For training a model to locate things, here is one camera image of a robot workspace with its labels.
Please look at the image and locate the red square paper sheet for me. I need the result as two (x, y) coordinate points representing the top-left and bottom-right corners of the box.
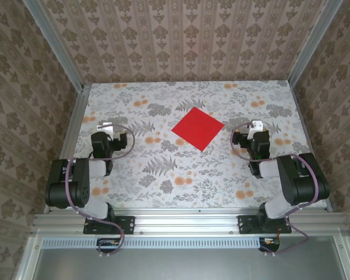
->
(171, 107), (225, 152)

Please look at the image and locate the grey sheet metal panel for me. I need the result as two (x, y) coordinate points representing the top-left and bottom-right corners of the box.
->
(16, 235), (350, 280)

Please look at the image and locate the floral patterned table cover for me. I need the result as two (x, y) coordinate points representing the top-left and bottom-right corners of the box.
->
(59, 81), (329, 209)

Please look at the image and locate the black connector board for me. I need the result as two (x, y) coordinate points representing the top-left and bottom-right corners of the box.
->
(258, 235), (281, 253)
(96, 237), (121, 254)

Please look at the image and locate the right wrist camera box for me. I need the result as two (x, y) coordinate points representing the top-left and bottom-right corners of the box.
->
(247, 119), (265, 140)

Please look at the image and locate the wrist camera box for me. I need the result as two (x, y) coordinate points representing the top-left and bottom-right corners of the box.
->
(247, 119), (265, 140)
(96, 122), (115, 140)

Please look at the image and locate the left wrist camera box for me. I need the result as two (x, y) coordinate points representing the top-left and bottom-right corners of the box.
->
(96, 122), (115, 140)

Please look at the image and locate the aluminium side rail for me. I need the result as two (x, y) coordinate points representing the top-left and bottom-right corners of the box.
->
(43, 84), (91, 214)
(288, 81), (335, 213)

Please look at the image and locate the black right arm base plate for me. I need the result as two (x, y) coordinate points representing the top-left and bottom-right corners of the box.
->
(238, 215), (293, 236)

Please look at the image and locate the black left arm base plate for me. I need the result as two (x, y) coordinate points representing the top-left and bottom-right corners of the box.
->
(83, 215), (135, 235)

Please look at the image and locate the aluminium frame post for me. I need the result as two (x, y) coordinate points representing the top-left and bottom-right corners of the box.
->
(22, 0), (86, 91)
(286, 0), (344, 85)

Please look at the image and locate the aluminium cross rail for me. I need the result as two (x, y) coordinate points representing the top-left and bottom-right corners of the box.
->
(31, 212), (349, 235)

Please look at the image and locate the grey slotted cable duct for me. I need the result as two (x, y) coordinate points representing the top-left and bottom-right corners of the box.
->
(42, 237), (261, 249)

